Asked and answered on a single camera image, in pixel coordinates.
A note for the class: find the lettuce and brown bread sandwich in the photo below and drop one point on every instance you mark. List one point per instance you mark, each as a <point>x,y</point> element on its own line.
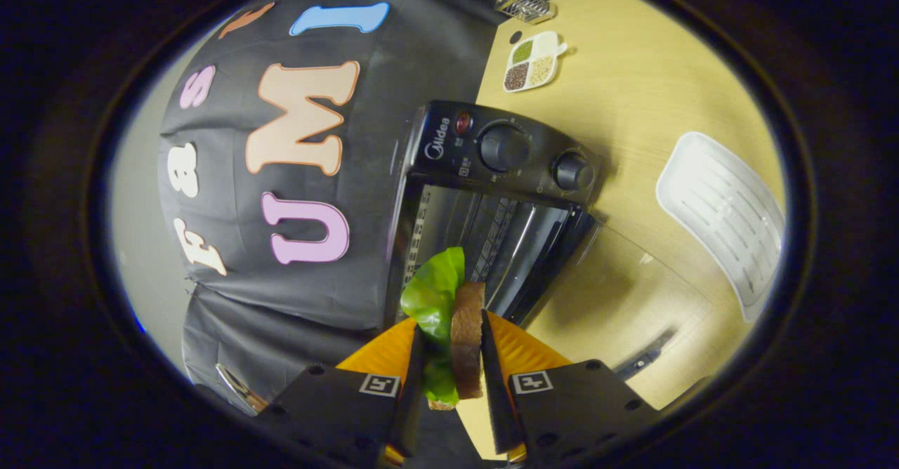
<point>466,342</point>

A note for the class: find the black backdrop cloth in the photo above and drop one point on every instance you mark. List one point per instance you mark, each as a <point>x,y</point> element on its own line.
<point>379,230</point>

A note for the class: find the white divided dish of grains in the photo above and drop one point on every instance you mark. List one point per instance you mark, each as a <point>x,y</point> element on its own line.
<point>532,62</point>

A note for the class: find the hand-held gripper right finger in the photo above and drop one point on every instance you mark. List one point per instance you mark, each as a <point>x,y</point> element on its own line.
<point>562,406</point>

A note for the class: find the white slotted plastic tray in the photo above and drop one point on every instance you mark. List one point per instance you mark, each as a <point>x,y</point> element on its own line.
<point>723,209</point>

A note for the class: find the black toaster oven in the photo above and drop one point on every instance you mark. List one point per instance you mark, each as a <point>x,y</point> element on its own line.
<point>506,147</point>

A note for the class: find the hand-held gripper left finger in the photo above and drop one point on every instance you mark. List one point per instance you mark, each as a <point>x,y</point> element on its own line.
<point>351,406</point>

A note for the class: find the shiny metal object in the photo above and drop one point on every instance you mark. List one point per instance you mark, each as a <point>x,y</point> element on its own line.
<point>239,388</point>

